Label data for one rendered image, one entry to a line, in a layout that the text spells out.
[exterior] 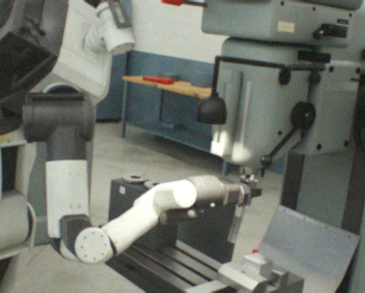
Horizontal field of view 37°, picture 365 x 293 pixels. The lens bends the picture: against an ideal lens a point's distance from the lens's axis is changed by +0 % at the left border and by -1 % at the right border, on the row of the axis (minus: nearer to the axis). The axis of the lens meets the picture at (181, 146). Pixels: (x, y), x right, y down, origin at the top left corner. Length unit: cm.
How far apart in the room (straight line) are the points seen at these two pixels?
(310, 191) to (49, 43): 97
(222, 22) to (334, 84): 34
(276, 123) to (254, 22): 25
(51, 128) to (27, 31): 22
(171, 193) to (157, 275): 42
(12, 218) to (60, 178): 49
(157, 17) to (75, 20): 718
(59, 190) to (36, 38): 34
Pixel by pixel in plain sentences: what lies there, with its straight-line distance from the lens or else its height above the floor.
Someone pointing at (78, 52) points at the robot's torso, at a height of 156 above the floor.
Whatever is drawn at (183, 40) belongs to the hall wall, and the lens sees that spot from 802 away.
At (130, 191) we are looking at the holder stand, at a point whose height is 110.
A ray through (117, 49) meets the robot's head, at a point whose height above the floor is 157.
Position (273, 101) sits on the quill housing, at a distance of 133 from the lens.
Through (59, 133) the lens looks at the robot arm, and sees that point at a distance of 119.
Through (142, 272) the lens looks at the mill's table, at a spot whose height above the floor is 90.
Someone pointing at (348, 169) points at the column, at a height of 127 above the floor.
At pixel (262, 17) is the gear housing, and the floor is 168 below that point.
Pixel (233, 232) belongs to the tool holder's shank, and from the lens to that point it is 149.
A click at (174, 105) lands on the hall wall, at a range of 812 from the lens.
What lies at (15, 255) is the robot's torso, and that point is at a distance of 176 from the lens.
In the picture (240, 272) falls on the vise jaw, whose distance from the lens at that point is 146.
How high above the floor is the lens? 164
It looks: 12 degrees down
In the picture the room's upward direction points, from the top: 6 degrees clockwise
